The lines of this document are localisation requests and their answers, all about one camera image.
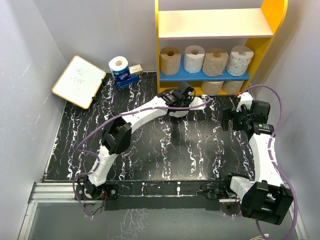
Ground brown roll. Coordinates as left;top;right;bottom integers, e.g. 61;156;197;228
201;81;224;96
159;46;182;76
202;47;229;77
221;80;244;95

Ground brown roll front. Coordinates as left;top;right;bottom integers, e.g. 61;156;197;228
159;46;182;76

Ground white dotted paper roll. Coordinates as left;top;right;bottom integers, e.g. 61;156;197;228
225;45;254;77

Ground white roll sideways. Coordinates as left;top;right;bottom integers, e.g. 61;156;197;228
168;110;189;118

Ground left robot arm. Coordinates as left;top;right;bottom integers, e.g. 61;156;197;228
80;81;196;200

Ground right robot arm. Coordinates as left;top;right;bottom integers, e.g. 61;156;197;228
221;94;294;225

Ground yellow shelf unit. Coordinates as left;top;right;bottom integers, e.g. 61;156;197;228
154;0;288;95

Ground blue stapler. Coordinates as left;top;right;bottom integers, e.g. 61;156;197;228
116;75;140;90

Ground small beige carton box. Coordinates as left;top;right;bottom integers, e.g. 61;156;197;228
129;64;144;75

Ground blue box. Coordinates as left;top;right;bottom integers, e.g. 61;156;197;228
111;67;131;83

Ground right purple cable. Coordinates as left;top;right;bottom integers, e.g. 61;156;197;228
237;84;298;240

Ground purple cable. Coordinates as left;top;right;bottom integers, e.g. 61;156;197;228
72;95;212;218
237;84;298;240

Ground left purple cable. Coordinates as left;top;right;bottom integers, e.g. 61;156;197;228
72;95;212;218

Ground small whiteboard wooden frame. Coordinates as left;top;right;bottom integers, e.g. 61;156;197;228
52;55;107;110

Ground aluminium rail frame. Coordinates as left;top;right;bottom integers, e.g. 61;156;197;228
18;87;310;240

